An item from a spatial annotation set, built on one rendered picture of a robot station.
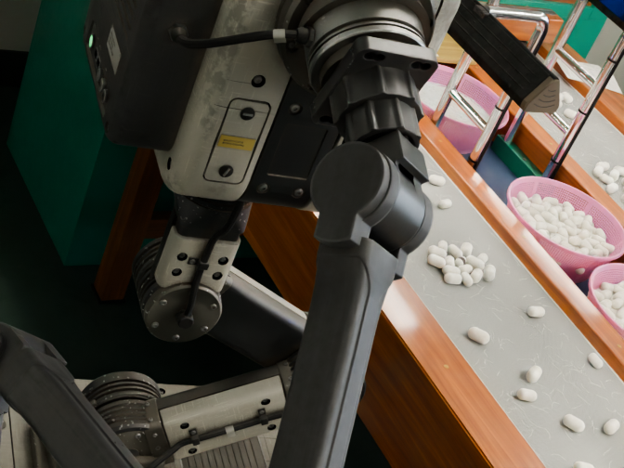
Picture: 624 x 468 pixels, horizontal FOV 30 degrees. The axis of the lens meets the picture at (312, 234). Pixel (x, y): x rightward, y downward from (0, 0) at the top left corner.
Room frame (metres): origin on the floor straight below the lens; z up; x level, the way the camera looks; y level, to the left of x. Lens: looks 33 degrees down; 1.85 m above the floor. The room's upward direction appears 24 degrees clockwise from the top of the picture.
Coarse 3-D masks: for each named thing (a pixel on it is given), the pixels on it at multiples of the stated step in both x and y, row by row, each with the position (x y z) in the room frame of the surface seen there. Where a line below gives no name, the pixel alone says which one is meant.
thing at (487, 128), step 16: (496, 0) 2.29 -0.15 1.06; (480, 16) 2.06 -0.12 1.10; (496, 16) 2.08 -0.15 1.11; (512, 16) 2.11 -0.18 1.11; (528, 16) 2.14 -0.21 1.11; (544, 16) 2.17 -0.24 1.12; (544, 32) 2.18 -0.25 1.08; (528, 48) 2.18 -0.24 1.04; (464, 64) 2.29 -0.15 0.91; (448, 96) 2.29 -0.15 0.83; (464, 112) 2.24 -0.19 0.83; (496, 112) 2.18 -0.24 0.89; (480, 128) 2.19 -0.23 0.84; (496, 128) 2.17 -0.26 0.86; (480, 144) 2.18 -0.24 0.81; (480, 160) 2.17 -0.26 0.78
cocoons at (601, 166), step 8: (560, 96) 2.73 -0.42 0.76; (568, 96) 2.75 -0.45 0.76; (560, 104) 2.69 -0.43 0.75; (568, 112) 2.66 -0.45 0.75; (576, 112) 2.67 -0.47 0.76; (600, 168) 2.42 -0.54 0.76; (608, 168) 2.46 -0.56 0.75; (616, 168) 2.47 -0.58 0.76; (600, 176) 2.40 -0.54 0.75; (608, 176) 2.40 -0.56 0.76; (616, 176) 2.43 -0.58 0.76; (608, 184) 2.40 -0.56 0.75; (616, 184) 2.38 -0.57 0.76; (608, 192) 2.36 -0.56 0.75
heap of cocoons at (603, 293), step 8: (600, 288) 1.98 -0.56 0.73; (608, 288) 1.97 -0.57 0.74; (616, 288) 1.98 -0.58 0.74; (600, 296) 1.92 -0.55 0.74; (608, 296) 1.95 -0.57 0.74; (616, 296) 1.95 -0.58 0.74; (608, 304) 1.91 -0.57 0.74; (616, 304) 1.93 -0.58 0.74; (608, 312) 1.88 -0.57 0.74; (616, 312) 1.91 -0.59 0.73; (616, 320) 1.87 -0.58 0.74
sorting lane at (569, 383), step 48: (432, 192) 2.04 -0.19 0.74; (432, 240) 1.87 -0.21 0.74; (480, 240) 1.94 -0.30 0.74; (432, 288) 1.72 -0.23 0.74; (480, 288) 1.78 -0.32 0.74; (528, 288) 1.85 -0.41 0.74; (528, 336) 1.70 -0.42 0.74; (576, 336) 1.76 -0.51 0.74; (528, 384) 1.57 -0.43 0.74; (576, 384) 1.62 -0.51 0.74; (528, 432) 1.45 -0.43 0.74; (576, 432) 1.50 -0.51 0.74
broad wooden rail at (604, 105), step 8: (544, 48) 2.97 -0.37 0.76; (568, 48) 3.05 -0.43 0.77; (544, 56) 2.96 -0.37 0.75; (576, 56) 3.02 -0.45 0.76; (560, 72) 2.91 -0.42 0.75; (568, 80) 2.88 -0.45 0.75; (576, 80) 2.86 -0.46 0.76; (576, 88) 2.85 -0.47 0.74; (584, 88) 2.84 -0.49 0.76; (584, 96) 2.83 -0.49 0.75; (608, 96) 2.84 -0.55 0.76; (616, 96) 2.87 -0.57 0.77; (600, 104) 2.78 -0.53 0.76; (608, 104) 2.79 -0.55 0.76; (616, 104) 2.81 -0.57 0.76; (600, 112) 2.78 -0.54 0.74; (608, 112) 2.76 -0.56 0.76; (616, 112) 2.76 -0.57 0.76; (608, 120) 2.75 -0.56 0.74; (616, 120) 2.73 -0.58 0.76
